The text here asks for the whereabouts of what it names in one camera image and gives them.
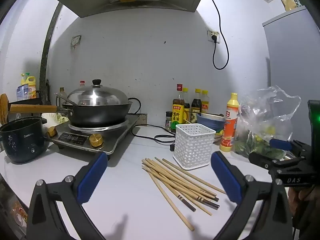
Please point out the yellow sponge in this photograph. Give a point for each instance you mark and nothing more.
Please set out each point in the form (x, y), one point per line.
(218, 132)

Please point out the empty white wall socket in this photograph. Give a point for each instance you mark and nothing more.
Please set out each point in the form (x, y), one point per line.
(75, 41)

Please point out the green leafy vegetables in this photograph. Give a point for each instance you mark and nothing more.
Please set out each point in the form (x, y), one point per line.
(252, 145)

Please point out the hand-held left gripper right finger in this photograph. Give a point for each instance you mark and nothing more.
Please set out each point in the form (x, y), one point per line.
(225, 177)

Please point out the person's right hand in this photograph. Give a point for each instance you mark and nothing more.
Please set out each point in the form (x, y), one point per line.
(302, 202)

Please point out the dark brown chopstick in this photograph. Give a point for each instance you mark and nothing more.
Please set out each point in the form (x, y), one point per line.
(207, 114)

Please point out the metal spatula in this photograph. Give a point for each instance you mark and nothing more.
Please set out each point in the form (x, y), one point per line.
(66, 100)

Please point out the orange dish soap bottle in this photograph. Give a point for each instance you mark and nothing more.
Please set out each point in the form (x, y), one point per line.
(230, 127)

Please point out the black electric pot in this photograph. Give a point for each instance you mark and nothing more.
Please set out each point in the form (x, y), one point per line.
(22, 140)

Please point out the white dish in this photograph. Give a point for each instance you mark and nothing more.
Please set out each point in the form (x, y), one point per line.
(218, 138)

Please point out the clear plastic bag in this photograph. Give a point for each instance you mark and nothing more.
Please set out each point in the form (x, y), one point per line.
(267, 110)

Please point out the white plastic woven basket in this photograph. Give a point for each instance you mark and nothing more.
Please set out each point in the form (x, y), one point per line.
(192, 145)

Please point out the steel wok lid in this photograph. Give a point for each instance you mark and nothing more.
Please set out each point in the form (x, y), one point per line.
(100, 95)

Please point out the red-capped yellow-label sauce bottle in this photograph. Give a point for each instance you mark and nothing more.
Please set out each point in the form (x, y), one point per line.
(178, 110)

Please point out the dark vertical pipe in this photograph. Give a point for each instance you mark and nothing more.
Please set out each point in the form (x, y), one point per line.
(46, 50)

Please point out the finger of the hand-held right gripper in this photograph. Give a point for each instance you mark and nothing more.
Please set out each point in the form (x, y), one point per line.
(262, 161)
(280, 143)

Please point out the yellow detergent jug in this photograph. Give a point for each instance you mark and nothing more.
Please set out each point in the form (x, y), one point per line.
(31, 85)

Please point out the blue bowl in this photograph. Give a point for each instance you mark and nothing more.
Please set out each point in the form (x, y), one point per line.
(210, 125)

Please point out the white wall socket with plug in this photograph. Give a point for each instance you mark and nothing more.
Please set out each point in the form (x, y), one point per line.
(211, 33)

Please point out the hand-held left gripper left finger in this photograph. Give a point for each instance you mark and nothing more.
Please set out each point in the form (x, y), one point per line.
(92, 177)

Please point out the silver induction cooker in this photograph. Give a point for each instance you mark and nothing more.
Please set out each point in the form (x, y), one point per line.
(112, 140)

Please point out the black-capped spice jar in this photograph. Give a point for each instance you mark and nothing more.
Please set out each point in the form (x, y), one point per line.
(168, 121)

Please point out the small red-capped bottle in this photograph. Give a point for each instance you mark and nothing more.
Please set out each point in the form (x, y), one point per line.
(82, 83)

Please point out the round wooden board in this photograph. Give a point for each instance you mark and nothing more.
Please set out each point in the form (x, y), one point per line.
(3, 107)

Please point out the pile of wooden chopsticks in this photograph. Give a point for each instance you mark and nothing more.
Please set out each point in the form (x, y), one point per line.
(172, 180)

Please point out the yellow-capped vinegar bottle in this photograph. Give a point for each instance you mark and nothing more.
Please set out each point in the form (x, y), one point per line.
(187, 102)

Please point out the clear glass bottle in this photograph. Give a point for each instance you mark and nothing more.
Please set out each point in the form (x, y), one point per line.
(62, 96)

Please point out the yellow-capped orange-label bottle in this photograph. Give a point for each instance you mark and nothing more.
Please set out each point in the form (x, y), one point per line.
(205, 103)

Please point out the pale napa cabbage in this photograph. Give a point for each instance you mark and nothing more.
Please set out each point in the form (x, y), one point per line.
(53, 118)

